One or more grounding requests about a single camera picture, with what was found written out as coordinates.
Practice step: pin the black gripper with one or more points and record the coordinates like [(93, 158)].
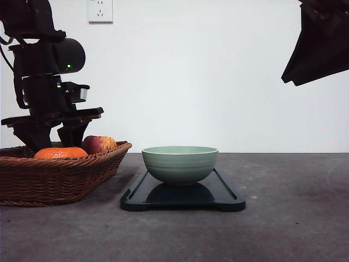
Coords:
[(322, 49), (49, 104)]

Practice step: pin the light green ceramic bowl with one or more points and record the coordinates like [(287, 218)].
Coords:
[(180, 165)]

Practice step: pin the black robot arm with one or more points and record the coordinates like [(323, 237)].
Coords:
[(42, 54)]

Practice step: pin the brown wicker basket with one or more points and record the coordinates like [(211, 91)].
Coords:
[(35, 181)]

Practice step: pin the green fruit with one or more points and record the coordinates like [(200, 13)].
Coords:
[(56, 144)]

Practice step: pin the orange fruit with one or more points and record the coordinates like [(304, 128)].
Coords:
[(60, 152)]

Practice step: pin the red yellow apple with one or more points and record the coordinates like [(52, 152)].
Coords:
[(98, 144)]

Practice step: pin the dark green rectangular tray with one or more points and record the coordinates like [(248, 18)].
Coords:
[(214, 194)]

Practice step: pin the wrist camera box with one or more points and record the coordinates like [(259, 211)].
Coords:
[(73, 93)]

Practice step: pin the left white wall socket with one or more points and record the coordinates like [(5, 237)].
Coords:
[(99, 12)]

